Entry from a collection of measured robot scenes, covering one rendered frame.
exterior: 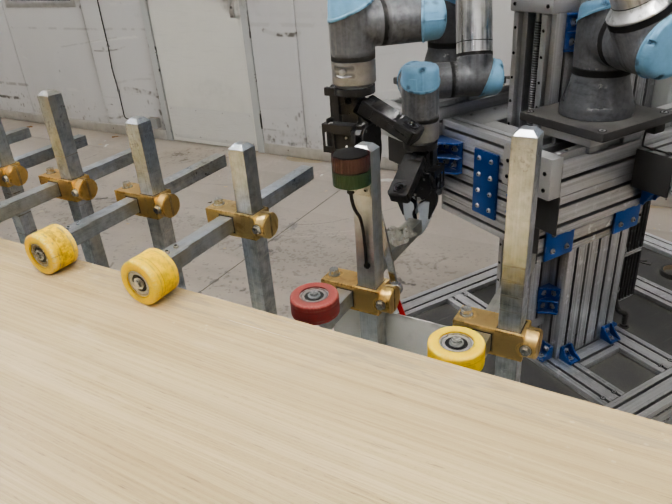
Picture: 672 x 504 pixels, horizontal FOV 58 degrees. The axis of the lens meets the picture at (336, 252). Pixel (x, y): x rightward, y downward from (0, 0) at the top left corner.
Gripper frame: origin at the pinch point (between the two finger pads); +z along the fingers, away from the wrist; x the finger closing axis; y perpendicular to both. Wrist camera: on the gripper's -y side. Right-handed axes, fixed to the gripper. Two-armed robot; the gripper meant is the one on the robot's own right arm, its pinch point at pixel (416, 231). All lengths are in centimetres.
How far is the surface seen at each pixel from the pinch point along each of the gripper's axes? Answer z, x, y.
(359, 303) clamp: -1.2, -2.9, -32.5
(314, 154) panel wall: 79, 175, 230
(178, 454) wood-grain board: -7, -3, -78
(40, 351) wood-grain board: -7, 30, -72
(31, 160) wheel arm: -12, 98, -21
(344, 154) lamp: -29.9, -3.6, -35.7
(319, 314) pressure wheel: -6.6, -2.7, -45.2
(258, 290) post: 2.3, 20.3, -31.7
